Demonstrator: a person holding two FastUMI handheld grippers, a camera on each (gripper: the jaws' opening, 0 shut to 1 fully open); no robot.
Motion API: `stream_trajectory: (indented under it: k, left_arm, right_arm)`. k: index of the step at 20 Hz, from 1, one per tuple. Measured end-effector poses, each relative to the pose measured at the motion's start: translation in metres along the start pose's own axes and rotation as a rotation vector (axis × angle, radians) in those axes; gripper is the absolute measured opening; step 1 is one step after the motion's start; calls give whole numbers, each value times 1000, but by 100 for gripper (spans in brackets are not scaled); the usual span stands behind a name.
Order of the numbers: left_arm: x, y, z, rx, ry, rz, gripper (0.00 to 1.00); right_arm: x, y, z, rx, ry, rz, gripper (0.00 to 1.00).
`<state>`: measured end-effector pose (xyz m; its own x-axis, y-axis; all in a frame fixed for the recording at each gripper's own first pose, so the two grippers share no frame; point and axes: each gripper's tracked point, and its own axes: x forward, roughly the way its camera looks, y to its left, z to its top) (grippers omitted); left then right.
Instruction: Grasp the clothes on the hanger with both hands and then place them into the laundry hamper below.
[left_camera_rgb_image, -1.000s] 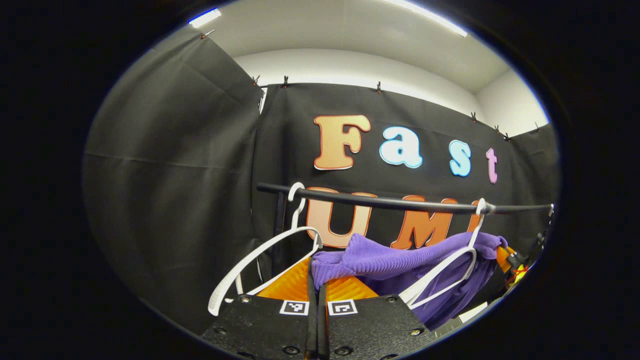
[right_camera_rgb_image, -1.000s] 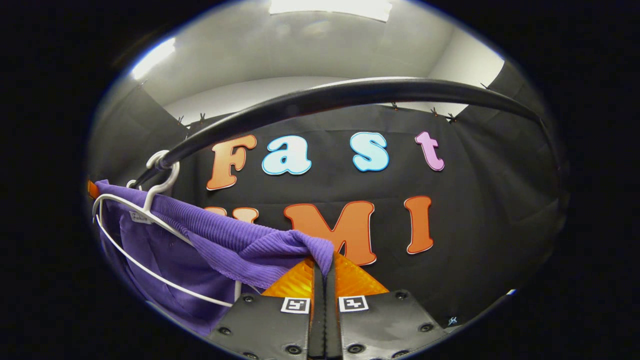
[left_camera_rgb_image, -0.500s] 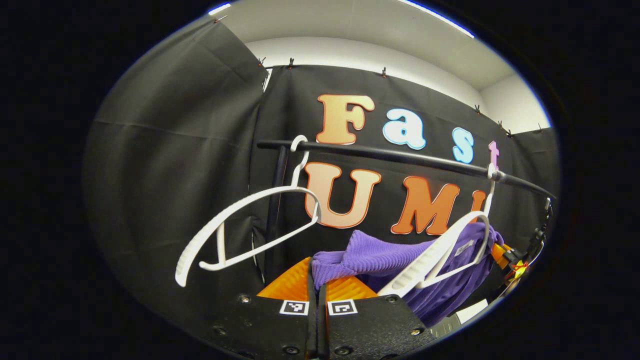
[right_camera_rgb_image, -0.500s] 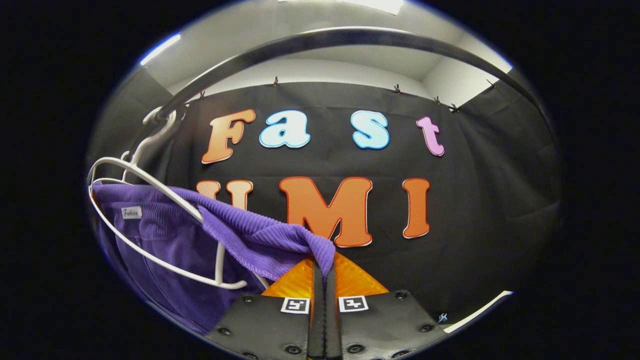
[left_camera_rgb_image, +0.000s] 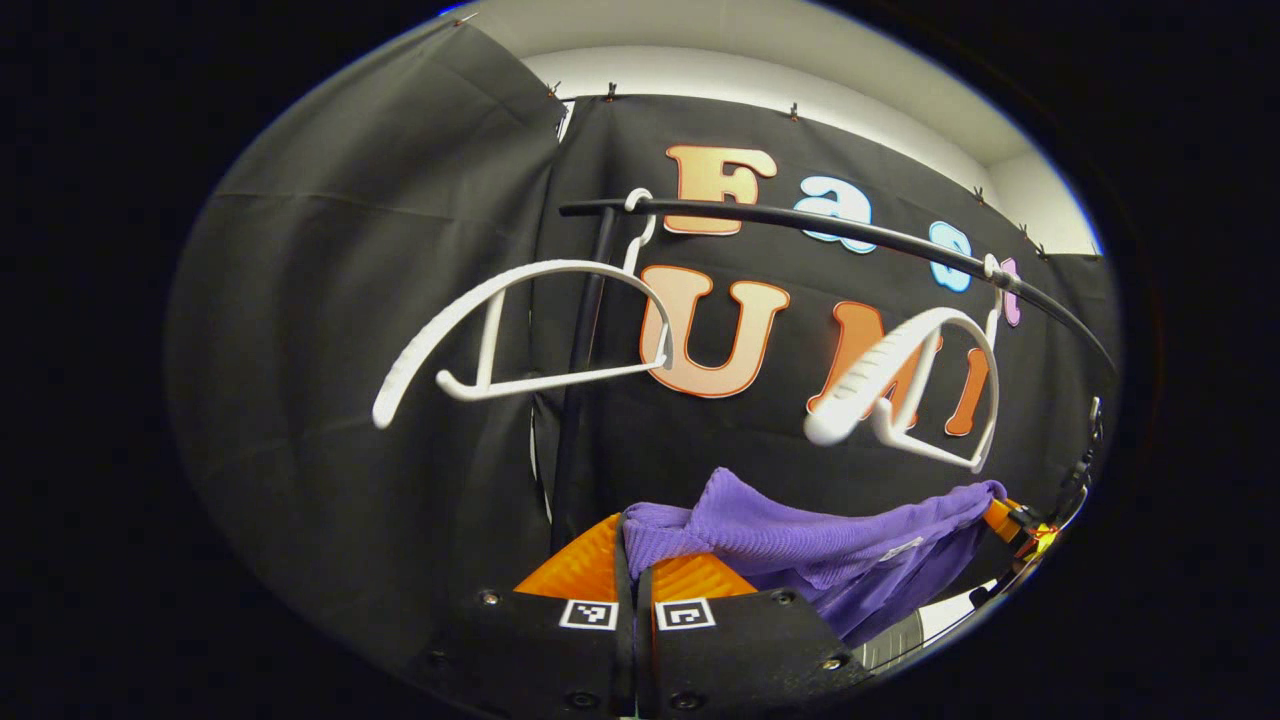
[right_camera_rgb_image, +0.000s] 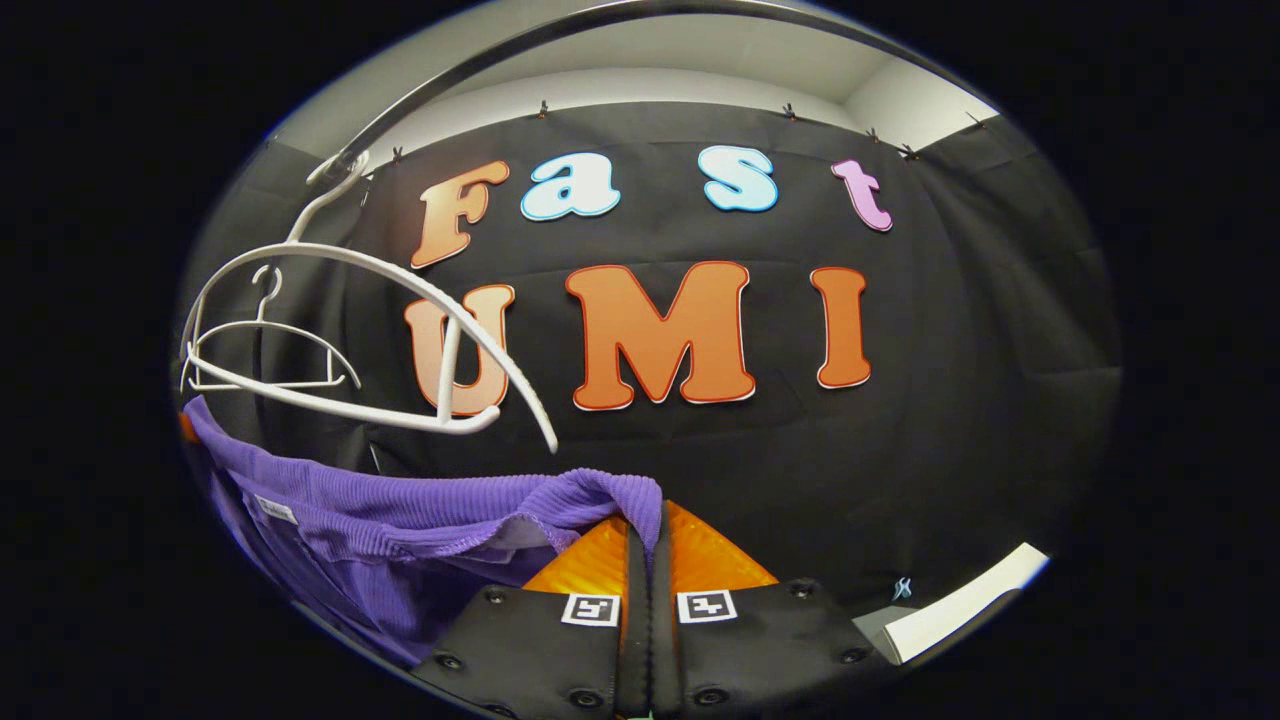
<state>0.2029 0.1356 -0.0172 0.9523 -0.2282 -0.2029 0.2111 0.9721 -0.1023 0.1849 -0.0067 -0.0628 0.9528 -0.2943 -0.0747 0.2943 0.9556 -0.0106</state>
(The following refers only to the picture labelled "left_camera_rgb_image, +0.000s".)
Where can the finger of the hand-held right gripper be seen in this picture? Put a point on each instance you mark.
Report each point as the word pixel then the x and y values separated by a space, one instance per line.
pixel 1000 517

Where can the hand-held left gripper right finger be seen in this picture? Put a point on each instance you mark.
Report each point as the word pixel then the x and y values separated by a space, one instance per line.
pixel 750 650

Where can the black backdrop cloth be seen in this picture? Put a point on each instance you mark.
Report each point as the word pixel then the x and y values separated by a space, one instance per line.
pixel 350 350

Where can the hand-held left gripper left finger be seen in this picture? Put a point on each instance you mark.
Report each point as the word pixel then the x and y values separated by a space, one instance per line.
pixel 540 650

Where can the black clothes rack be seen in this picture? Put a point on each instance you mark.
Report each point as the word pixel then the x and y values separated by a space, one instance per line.
pixel 720 208

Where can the white plastic hanger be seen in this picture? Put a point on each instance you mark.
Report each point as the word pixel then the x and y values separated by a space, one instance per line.
pixel 880 365
pixel 560 268

